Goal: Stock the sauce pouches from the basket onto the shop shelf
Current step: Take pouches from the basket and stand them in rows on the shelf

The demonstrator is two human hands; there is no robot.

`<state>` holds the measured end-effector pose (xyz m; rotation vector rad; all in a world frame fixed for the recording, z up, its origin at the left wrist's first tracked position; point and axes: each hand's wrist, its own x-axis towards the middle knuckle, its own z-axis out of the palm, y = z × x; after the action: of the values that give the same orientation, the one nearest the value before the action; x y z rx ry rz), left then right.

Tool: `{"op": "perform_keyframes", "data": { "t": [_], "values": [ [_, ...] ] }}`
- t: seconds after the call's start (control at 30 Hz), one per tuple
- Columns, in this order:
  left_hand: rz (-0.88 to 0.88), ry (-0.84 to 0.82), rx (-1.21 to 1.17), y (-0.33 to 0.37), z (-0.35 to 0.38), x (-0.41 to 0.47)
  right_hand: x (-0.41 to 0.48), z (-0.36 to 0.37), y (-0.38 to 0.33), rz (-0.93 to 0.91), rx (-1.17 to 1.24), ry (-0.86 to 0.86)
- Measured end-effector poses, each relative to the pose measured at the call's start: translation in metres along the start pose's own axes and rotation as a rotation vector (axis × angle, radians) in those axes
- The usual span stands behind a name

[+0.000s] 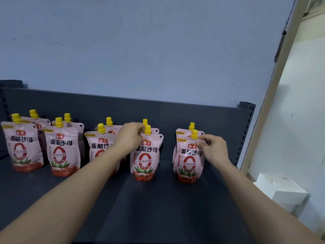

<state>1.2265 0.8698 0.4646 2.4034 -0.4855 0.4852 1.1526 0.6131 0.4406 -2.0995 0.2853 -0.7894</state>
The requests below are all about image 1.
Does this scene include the dark grey metal shelf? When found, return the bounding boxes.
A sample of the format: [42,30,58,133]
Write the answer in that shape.
[0,80,256,244]

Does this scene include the beige door frame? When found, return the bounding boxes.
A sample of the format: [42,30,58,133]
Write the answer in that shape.
[239,0,313,176]

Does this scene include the white box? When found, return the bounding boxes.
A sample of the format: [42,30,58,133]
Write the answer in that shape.
[253,173,311,214]

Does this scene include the black perforated shelf upright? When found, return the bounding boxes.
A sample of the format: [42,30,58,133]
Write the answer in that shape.
[236,101,256,168]

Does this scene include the person's left forearm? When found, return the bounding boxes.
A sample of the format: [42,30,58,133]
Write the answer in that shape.
[0,147,127,244]

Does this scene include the pink spouted sauce pouch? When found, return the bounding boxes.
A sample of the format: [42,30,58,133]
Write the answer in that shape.
[130,125,164,182]
[173,129,205,184]

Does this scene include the person's right hand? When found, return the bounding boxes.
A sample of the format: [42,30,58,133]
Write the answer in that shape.
[195,134,233,167]

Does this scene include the rows of pink yellow-capped pouches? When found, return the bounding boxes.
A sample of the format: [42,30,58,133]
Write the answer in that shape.
[1,109,205,178]

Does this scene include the person's right forearm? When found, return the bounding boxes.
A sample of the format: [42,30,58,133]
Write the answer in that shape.
[213,160,325,244]

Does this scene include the person's left hand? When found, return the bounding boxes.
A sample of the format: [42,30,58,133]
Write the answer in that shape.
[113,122,146,158]

